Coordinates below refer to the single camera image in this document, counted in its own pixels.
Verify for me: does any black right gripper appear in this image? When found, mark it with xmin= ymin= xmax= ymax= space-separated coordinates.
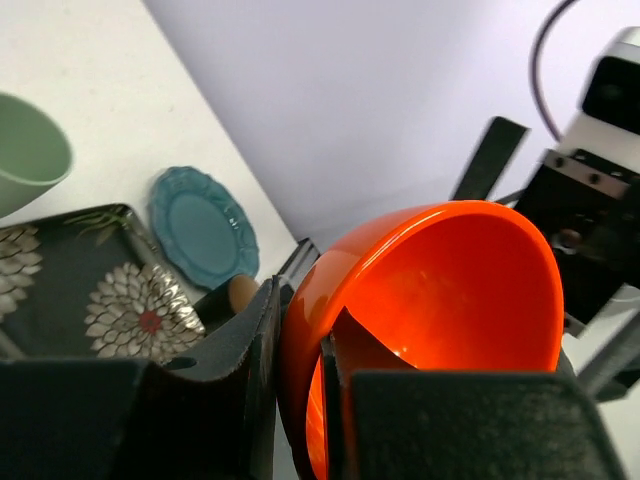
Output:
xmin=450 ymin=116 xmax=639 ymax=400

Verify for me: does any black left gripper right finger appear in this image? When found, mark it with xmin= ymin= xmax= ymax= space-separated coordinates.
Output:
xmin=321 ymin=311 xmax=625 ymax=479

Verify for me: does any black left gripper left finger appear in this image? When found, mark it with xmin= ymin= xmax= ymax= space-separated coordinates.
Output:
xmin=1 ymin=279 xmax=280 ymax=479

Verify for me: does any orange bowl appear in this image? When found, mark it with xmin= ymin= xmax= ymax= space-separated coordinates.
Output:
xmin=278 ymin=200 xmax=564 ymax=479

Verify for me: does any light green cup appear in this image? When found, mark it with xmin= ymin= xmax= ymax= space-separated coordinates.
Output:
xmin=1 ymin=93 xmax=73 ymax=217

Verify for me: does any brown mug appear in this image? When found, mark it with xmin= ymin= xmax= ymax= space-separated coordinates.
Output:
xmin=195 ymin=274 xmax=259 ymax=334

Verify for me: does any teal round plate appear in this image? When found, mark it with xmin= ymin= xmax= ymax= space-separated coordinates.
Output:
xmin=148 ymin=166 xmax=260 ymax=290

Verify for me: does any black square floral plate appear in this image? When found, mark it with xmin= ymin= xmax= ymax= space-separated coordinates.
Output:
xmin=1 ymin=204 xmax=205 ymax=364

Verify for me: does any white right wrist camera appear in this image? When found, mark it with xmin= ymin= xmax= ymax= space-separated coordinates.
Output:
xmin=556 ymin=26 xmax=639 ymax=172

